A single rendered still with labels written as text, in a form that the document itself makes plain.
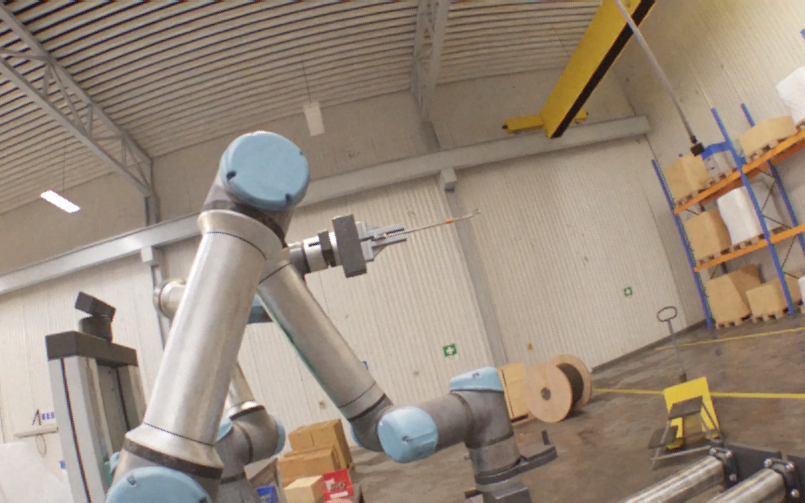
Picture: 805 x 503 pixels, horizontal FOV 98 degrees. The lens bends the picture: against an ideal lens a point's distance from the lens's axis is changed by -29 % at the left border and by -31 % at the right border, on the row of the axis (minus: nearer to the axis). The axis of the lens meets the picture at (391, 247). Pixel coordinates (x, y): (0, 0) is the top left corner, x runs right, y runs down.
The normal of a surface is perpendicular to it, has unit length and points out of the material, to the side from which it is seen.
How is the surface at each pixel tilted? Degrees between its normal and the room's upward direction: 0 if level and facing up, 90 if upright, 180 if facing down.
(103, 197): 90
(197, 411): 97
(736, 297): 90
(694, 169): 90
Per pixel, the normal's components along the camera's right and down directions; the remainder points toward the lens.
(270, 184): 0.49, -0.44
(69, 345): 0.21, -0.29
